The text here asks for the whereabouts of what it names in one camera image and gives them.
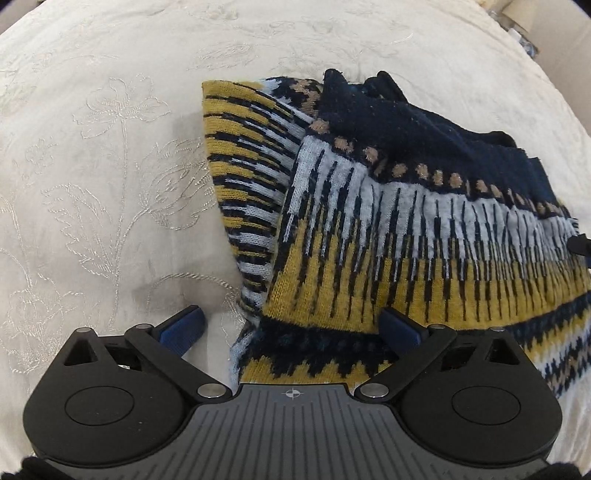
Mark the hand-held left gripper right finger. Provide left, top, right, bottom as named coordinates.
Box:
left=358, top=306, right=523, bottom=400

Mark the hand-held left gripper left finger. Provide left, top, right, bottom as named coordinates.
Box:
left=59, top=305, right=234, bottom=401

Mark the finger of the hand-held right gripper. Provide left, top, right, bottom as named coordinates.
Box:
left=570, top=233, right=591, bottom=269

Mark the white embroidered bed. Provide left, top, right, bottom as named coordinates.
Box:
left=0, top=0, right=591, bottom=462

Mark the patterned knit sweater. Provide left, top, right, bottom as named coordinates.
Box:
left=201, top=69, right=591, bottom=400

